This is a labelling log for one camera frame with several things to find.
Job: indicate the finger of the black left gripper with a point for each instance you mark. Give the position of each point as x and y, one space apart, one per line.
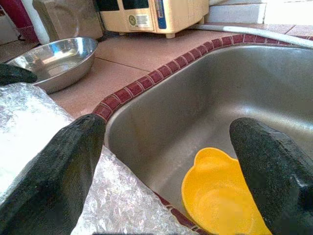
14 74

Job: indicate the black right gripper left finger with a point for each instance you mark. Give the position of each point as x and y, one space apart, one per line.
49 183

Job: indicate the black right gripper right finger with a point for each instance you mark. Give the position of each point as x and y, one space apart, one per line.
276 176

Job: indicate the small steel bowl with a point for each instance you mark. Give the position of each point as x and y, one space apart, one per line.
56 61

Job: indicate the yellow plastic bowl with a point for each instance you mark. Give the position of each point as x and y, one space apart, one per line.
215 195

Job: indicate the clear bubble wrap sheet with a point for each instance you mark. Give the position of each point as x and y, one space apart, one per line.
122 195

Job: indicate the brown powder jar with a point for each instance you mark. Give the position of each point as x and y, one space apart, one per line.
68 22

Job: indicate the stainless steel sink basin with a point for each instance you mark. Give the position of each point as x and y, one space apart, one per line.
195 98

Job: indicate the beige water ionizer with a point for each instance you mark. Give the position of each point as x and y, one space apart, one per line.
146 14

